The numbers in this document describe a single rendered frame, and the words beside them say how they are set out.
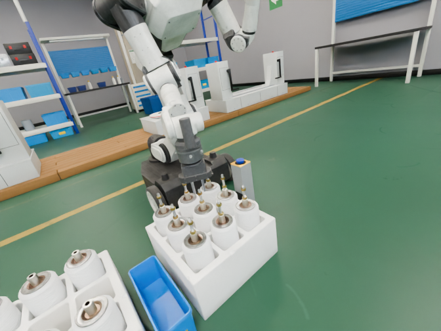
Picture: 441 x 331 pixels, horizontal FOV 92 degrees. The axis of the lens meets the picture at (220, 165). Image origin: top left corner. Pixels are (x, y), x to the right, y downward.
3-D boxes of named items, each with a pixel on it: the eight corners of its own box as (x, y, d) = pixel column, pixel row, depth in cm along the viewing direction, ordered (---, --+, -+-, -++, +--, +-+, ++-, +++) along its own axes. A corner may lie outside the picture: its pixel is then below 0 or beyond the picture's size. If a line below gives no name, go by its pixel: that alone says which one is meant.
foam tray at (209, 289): (157, 257, 100) (144, 226, 92) (220, 214, 120) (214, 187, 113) (205, 321, 71) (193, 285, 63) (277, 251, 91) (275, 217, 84)
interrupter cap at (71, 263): (65, 260, 72) (64, 258, 72) (90, 247, 76) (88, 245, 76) (67, 273, 67) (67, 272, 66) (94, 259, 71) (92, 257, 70)
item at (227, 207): (243, 234, 94) (237, 199, 87) (221, 236, 95) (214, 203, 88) (241, 219, 103) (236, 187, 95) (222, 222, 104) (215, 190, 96)
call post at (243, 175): (238, 215, 117) (230, 164, 104) (247, 209, 121) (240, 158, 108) (247, 220, 112) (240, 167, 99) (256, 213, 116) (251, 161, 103)
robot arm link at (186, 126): (174, 148, 77) (165, 116, 72) (203, 140, 80) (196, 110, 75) (179, 157, 67) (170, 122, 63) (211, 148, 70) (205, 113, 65)
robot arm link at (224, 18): (229, 58, 111) (205, 14, 100) (237, 48, 119) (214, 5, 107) (248, 48, 104) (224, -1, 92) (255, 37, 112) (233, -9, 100)
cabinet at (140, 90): (132, 111, 612) (124, 85, 583) (148, 107, 636) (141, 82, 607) (139, 111, 568) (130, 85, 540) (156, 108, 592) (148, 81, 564)
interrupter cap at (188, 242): (211, 238, 70) (210, 236, 70) (193, 253, 66) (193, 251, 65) (196, 229, 75) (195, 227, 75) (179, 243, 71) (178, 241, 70)
